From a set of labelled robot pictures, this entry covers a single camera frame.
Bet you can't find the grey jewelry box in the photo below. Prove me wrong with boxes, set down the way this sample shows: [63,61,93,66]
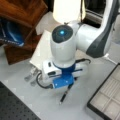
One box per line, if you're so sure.
[87,64,120,120]

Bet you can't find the black pen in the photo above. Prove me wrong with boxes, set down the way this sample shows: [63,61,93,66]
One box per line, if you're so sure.
[59,85,72,105]

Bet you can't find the white spiral notebook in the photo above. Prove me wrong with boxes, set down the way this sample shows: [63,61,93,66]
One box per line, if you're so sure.
[30,30,52,70]

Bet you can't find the white lamp shade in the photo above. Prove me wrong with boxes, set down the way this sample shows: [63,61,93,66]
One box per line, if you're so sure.
[53,0,86,24]

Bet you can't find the metal binder clips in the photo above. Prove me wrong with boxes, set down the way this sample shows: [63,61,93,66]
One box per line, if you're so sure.
[24,66,42,86]

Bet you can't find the white blue gripper body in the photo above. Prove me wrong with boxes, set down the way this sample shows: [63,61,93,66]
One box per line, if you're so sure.
[42,59,90,89]

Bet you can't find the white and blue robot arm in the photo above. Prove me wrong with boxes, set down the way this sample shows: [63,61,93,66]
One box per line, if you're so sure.
[42,0,119,89]

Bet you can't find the brown wooden shelf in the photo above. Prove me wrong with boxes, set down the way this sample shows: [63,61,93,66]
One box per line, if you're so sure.
[0,0,48,65]

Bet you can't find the blue book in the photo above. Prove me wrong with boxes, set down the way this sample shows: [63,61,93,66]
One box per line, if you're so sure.
[0,18,24,46]

